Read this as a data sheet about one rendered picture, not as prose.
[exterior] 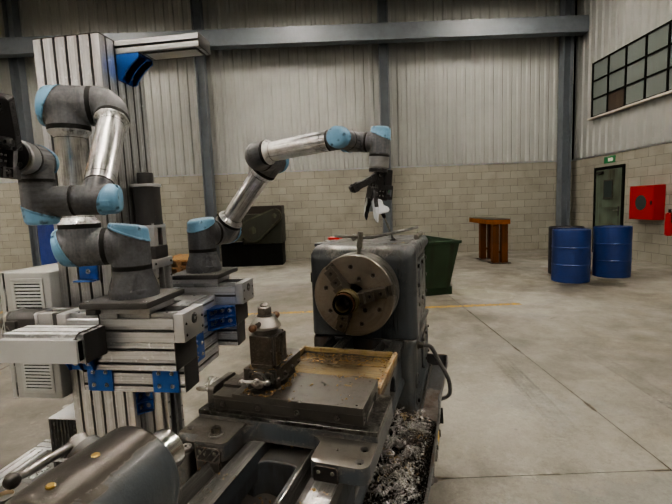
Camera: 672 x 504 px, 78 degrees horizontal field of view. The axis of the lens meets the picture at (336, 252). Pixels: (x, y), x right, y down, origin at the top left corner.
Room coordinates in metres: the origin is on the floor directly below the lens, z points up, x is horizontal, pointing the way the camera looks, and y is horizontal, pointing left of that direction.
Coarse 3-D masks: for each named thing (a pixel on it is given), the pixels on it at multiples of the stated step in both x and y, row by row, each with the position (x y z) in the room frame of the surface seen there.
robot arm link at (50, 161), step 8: (40, 152) 0.98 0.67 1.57; (48, 152) 1.03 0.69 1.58; (48, 160) 1.02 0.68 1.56; (56, 160) 1.06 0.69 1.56; (40, 168) 0.99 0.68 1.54; (48, 168) 1.02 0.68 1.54; (56, 168) 1.06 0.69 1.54; (24, 176) 0.99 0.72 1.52; (32, 176) 0.99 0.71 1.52; (40, 176) 1.00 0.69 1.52; (48, 176) 1.02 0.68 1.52
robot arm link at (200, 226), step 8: (192, 224) 1.75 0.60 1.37; (200, 224) 1.75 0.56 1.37; (208, 224) 1.77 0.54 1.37; (216, 224) 1.83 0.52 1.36; (192, 232) 1.75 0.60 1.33; (200, 232) 1.75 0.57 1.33; (208, 232) 1.77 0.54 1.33; (216, 232) 1.81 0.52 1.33; (192, 240) 1.75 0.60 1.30; (200, 240) 1.75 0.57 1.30; (208, 240) 1.76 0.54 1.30; (216, 240) 1.82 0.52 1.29; (192, 248) 1.75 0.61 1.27; (200, 248) 1.75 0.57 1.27; (208, 248) 1.76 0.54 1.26
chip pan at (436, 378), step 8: (432, 368) 2.14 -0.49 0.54; (440, 368) 2.13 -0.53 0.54; (432, 376) 2.03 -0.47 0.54; (440, 376) 2.03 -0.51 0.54; (432, 384) 1.94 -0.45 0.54; (440, 384) 1.94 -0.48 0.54; (432, 392) 1.85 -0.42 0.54; (432, 400) 1.78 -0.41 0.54; (424, 408) 1.71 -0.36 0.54; (432, 408) 1.70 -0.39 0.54; (424, 416) 1.64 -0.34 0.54; (432, 416) 1.64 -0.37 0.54
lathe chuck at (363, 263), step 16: (352, 256) 1.55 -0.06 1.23; (368, 256) 1.57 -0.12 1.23; (320, 272) 1.59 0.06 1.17; (352, 272) 1.55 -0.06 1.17; (368, 272) 1.53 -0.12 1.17; (384, 272) 1.51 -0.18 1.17; (320, 288) 1.59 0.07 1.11; (368, 288) 1.53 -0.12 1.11; (320, 304) 1.59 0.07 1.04; (368, 304) 1.53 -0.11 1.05; (384, 304) 1.51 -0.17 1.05; (336, 320) 1.57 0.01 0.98; (352, 320) 1.55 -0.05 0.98; (368, 320) 1.53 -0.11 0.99; (384, 320) 1.51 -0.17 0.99
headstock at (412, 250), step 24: (384, 240) 1.92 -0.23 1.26; (408, 240) 1.87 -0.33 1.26; (312, 264) 1.77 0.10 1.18; (408, 264) 1.64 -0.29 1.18; (312, 288) 1.78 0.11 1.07; (360, 288) 1.70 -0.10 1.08; (408, 288) 1.64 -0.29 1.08; (408, 312) 1.64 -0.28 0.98; (360, 336) 1.70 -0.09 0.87; (384, 336) 1.67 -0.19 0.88; (408, 336) 1.64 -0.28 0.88
